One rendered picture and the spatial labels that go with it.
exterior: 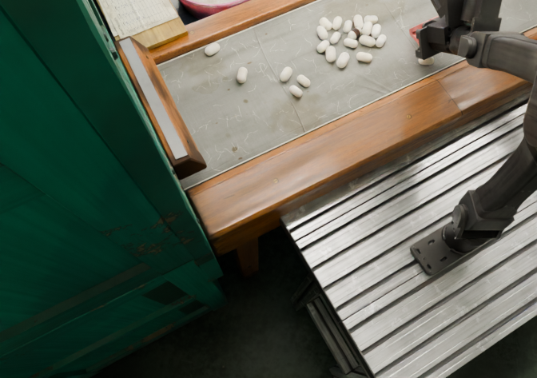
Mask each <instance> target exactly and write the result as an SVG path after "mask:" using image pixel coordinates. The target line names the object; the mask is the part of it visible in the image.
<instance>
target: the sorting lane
mask: <svg viewBox="0 0 537 378"><path fill-rule="evenodd" d="M356 15H360V16H361V17H362V20H363V24H364V23H365V22H364V18H365V17H366V16H367V15H370V16H372V15H375V16H377V17H378V21H377V23H374V24H373V23H372V27H373V26H374V25H375V24H379V25H380V26H381V31H380V35H381V34H384V35H385V36H386V38H387V39H386V41H385V43H384V45H383V46H381V47H377V46H376V44H375V45H374V46H372V47H369V46H365V45H362V44H361V43H360V37H361V36H362V35H363V34H361V35H360V36H359V37H358V38H357V39H356V41H357V43H358V45H357V47H356V48H351V47H348V46H345V45H344V40H345V38H348V33H345V32H344V31H343V28H344V24H345V22H346V21H347V20H350V21H351V22H352V28H351V30H353V29H354V28H355V25H354V21H353V19H354V17H355V16H356ZM337 16H339V17H341V18H342V23H341V26H340V28H339V29H338V30H334V29H333V28H331V29H330V30H326V31H327V33H328V37H327V38H326V39H325V40H327V41H328V42H329V46H333V47H334V48H335V49H336V60H335V61H334V62H328V61H327V59H326V51H324V52H323V53H319V52H318V51H317V47H318V45H319V44H321V43H322V41H324V40H322V39H320V37H319V35H318V33H317V31H316V29H317V27H318V26H320V19H321V18H327V19H328V20H329V21H330V22H331V23H332V24H333V21H334V18H335V17H337ZM437 16H438V17H439V15H438V14H437V12H436V9H435V8H434V6H433V5H432V2H431V0H317V1H315V2H312V3H309V4H308V5H305V6H302V7H300V8H297V9H295V10H292V11H289V12H288V13H285V14H282V15H280V16H277V17H275V18H272V19H270V20H268V21H266V22H262V23H260V24H258V25H255V26H252V27H250V28H248V29H246V30H242V31H240V32H238V33H236V34H233V35H230V36H228V37H226V38H222V39H221V40H218V41H216V42H213V43H217V44H219V46H220V50H219V51H218V52H216V53H215V54H213V55H211V56H209V55H207V54H206V53H205V48H206V47H207V46H210V45H212V44H213V43H210V44H208V45H206V46H202V47H201V48H198V49H196V50H193V51H191V52H188V53H187V54H183V55H181V56H179V57H176V58H173V59H171V60H168V61H167V62H163V63H161V64H159V65H157V68H158V70H159V72H160V74H161V76H162V78H163V80H164V82H165V84H166V86H167V88H168V90H169V92H170V94H171V96H172V98H173V100H174V102H175V104H176V107H177V110H178V111H179V113H180V114H181V116H182V118H183V120H184V122H185V124H186V126H187V128H188V130H189V132H190V134H191V136H192V138H193V140H194V141H195V143H196V145H197V148H198V150H199V152H200V154H201V155H202V157H203V158H204V160H205V163H206V165H207V168H206V169H203V170H202V171H200V172H197V173H195V174H193V175H191V176H189V177H186V178H184V179H182V180H179V179H178V180H179V182H180V183H181V186H182V188H183V190H184V191H185V193H186V192H187V190H188V189H191V188H193V187H195V186H197V185H199V184H201V183H203V182H206V181H208V180H210V179H212V178H214V177H217V176H219V175H221V174H223V173H225V172H227V171H229V170H231V169H234V168H236V167H237V166H239V165H243V164H244V163H246V162H248V161H251V160H252V159H254V158H257V157H259V156H261V155H263V154H265V153H268V152H270V151H272V150H274V149H276V148H278V147H280V146H282V145H285V144H287V143H289V142H290V141H294V140H296V139H297V138H299V137H302V136H304V135H306V134H308V133H311V132H312V131H314V130H316V129H319V128H321V127H323V126H325V125H327V124H329V123H332V122H334V121H336V120H338V119H340V118H342V117H345V116H347V115H349V114H350V113H353V112H355V111H357V110H359V109H362V108H364V107H365V106H367V105H371V104H372V103H374V102H376V101H379V100H380V99H383V98H385V97H387V96H389V95H391V94H394V93H396V92H398V91H400V90H402V89H404V88H406V87H409V86H411V85H413V84H415V83H417V82H420V81H422V80H424V79H425V78H428V77H430V76H432V75H434V74H437V73H439V72H440V71H442V70H445V69H447V68H449V67H451V66H453V65H455V64H457V63H460V62H462V61H464V60H466V58H463V57H460V56H458V55H454V54H447V53H444V52H441V53H439V54H436V55H434V56H432V57H433V58H434V62H433V63H432V64H431V65H421V64H419V59H418V58H417V57H416V50H417V49H418V48H419V45H418V43H417V42H416V41H415V40H414V39H413V38H412V37H411V35H410V34H409V29H411V28H412V27H414V26H417V25H419V24H420V23H423V22H426V21H427V20H430V19H432V18H434V17H437ZM499 18H502V22H501V25H500V28H499V31H512V32H516V33H521V34H522V33H524V32H526V31H528V30H530V29H532V28H535V27H536V26H537V0H502V4H501V7H500V11H499ZM335 32H339V33H340V39H339V41H338V42H337V43H336V44H335V45H333V44H332V43H331V42H330V39H331V37H332V35H333V34H334V33H335ZM380 35H379V36H380ZM343 52H346V53H348V54H349V60H348V63H347V65H346V66H345V67H344V68H340V67H338V66H337V64H336V62H337V60H338V58H339V56H340V55H341V54H342V53H343ZM359 52H364V53H368V54H371V55H372V60H371V61H370V62H360V61H358V60H357V59H356V55H357V54H358V53H359ZM241 67H244V68H246V69H247V71H248V73H247V77H246V81H245V82H244V83H240V82H238V81H237V74H238V70H239V69H240V68H241ZM285 67H290V68H291V69H292V75H291V76H290V78H289V79H288V80H287V81H286V82H283V81H281V79H280V74H281V73H282V71H283V69H284V68H285ZM299 75H304V76H305V77H306V78H307V79H308V80H309V81H310V86H308V87H303V86H302V85H301V84H300V83H299V82H298V81H297V77H298V76H299ZM290 86H296V87H298V88H299V89H300V90H302V96H301V97H296V96H295V95H293V94H291V93H290V92H289V88H290Z"/></svg>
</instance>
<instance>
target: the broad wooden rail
mask: <svg viewBox="0 0 537 378"><path fill-rule="evenodd" d="M532 86H533V83H531V82H528V81H526V80H524V79H522V78H518V77H516V76H514V75H511V74H508V73H505V72H503V71H499V70H491V69H488V68H477V67H474V66H472V65H469V64H468V63H467V60H464V61H462V62H460V63H457V64H455V65H453V66H451V67H449V68H447V69H445V70H442V71H440V72H439V73H437V74H434V75H432V76H430V77H428V78H425V79H424V80H422V81H420V82H417V83H415V84H413V85H411V86H409V87H406V88H404V89H402V90H400V91H398V92H396V93H394V94H391V95H389V96H387V97H385V98H383V99H380V100H379V101H376V102H374V103H372V104H371V105H367V106H365V107H364V108H362V109H359V110H357V111H355V112H353V113H350V114H349V115H347V116H345V117H342V118H340V119H338V120H336V121H334V122H332V123H329V124H327V125H325V126H323V127H321V128H319V129H316V130H314V131H312V132H311V133H308V134H306V135H304V136H302V137H299V138H297V139H296V140H294V141H290V142H289V143H287V144H285V145H282V146H280V147H278V148H276V149H274V150H272V151H270V152H268V153H265V154H263V155H261V156H259V157H257V158H254V159H252V160H251V161H248V162H246V163H244V164H243V165H239V166H237V167H236V168H234V169H231V170H229V171H227V172H225V173H223V174H221V175H219V176H217V177H214V178H212V179H210V180H208V181H206V182H203V183H201V184H199V185H197V186H195V187H193V188H191V189H188V190H187V192H186V196H187V198H188V200H189V203H190V204H191V206H192V208H193V211H194V212H195V215H196V217H197V218H198V219H199V222H200V225H201V227H202V229H203V231H204V233H205V236H206V238H207V240H208V242H209V244H210V246H211V248H212V250H213V252H214V254H215V256H216V257H220V256H222V255H224V254H226V253H228V252H230V251H232V250H234V249H236V248H238V247H240V246H242V245H244V244H246V243H248V242H250V241H252V240H254V239H256V238H258V237H259V236H261V235H263V234H265V233H267V232H269V231H271V230H273V229H275V228H277V227H279V226H280V223H279V220H280V217H281V216H283V215H285V214H286V213H289V212H291V211H293V210H294V209H297V208H299V207H301V206H302V205H305V204H307V203H309V202H310V201H313V200H315V199H317V198H318V197H321V196H323V195H325V194H326V193H329V192H331V191H333V190H334V189H337V188H339V187H341V186H342V185H345V184H347V183H349V182H350V181H353V180H355V179H357V178H358V177H361V176H363V175H365V174H366V173H369V172H371V171H373V170H374V169H377V168H379V167H381V166H382V165H385V164H387V163H389V162H390V161H392V160H394V159H396V158H398V157H400V156H402V155H404V154H406V153H408V152H410V151H412V150H414V149H416V148H418V147H420V146H422V145H424V144H426V143H428V142H430V141H432V140H434V139H436V138H438V137H440V136H442V135H444V134H446V133H448V132H450V131H452V130H454V129H456V128H458V127H460V126H462V125H464V124H466V123H468V122H470V121H472V120H474V119H476V118H478V117H480V116H482V115H484V114H486V113H488V112H490V111H492V110H493V109H495V108H497V107H499V106H501V105H503V104H505V103H507V102H509V101H511V100H513V99H515V98H517V97H519V96H521V95H523V94H525V93H527V92H529V91H531V90H532Z"/></svg>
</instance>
